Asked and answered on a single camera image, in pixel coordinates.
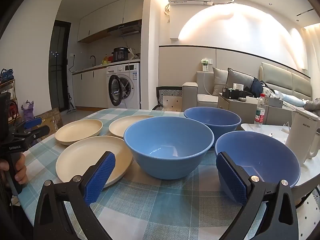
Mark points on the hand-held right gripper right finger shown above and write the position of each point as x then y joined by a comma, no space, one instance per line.
231,177

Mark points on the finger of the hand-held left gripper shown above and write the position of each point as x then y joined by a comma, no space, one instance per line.
33,123
37,133

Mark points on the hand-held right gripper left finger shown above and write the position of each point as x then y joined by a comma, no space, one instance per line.
100,177

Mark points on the cream plate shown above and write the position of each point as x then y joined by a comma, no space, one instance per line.
125,127
82,160
78,131

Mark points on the blue bowl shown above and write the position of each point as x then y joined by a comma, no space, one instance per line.
212,120
270,155
168,140

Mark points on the person's left hand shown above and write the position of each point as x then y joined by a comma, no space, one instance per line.
22,171

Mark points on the purple toy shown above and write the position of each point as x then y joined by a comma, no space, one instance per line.
27,111

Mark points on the brown cardboard box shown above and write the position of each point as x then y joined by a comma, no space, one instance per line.
50,120

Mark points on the wooden shoe rack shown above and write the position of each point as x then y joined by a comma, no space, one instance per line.
8,92

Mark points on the blue shoe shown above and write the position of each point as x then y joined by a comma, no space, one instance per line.
3,75
10,73

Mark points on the white marble coffee table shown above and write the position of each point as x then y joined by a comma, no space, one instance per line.
275,142

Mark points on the dark glass door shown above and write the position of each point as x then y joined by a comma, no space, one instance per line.
58,65

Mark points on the white lower kitchen cabinets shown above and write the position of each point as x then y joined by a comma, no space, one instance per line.
90,87

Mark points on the white kitchen cabinets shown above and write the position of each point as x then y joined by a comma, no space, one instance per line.
107,17
90,87

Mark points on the teal checked tablecloth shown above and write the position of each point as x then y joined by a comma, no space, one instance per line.
162,205

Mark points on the grey side cabinet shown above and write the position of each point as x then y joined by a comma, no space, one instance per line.
232,107
273,113

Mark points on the plastic water bottle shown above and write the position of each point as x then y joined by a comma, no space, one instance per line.
260,110

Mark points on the white electric kettle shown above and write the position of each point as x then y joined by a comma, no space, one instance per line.
303,140

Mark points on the black box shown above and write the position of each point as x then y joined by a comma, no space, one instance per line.
233,93

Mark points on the kitchen faucet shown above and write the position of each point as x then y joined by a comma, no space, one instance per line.
93,60

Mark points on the white washing machine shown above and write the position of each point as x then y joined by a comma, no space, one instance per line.
123,87

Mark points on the navy clothing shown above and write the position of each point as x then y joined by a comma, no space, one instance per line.
257,87

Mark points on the grey sofa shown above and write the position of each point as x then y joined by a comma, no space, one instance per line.
190,92

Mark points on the yellow bottle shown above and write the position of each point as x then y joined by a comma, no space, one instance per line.
105,60

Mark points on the grey cushion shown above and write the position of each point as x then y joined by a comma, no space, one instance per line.
238,78
219,80

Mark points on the light blue pillow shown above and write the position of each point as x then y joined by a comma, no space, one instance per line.
292,100

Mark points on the grey duvet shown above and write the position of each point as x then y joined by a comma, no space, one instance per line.
312,105

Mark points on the beige upholstered bed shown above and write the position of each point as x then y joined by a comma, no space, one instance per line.
282,80

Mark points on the black pressure cooker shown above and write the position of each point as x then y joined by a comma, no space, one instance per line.
121,53

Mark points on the white upper kitchen cabinets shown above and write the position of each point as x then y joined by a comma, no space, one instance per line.
107,17

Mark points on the range hood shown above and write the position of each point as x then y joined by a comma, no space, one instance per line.
125,28

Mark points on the white curtain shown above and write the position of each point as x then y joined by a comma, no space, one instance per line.
313,45

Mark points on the white wall-mounted holder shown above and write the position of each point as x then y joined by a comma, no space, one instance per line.
206,65

